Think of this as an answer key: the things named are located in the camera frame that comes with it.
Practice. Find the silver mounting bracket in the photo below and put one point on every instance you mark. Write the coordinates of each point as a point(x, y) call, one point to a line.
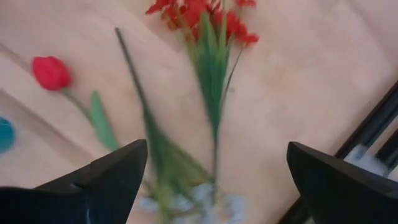
point(363, 160)

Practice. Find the white blossom flower spray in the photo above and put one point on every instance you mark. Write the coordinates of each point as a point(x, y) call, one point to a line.
point(164, 155)

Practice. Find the red artificial tulip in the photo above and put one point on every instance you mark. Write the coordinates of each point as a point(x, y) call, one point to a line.
point(51, 73)

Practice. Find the red blossom flower spray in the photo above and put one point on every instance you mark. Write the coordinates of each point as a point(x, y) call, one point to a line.
point(211, 77)

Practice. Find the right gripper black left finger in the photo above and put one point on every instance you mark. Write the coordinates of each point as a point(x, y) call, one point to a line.
point(93, 193)

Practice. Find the black aluminium table frame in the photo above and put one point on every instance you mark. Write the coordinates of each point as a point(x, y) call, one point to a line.
point(376, 121)

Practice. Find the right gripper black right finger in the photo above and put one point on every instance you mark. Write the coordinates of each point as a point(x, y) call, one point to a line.
point(342, 193)

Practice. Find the teal glass vase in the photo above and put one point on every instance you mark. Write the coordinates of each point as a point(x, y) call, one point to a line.
point(4, 135)

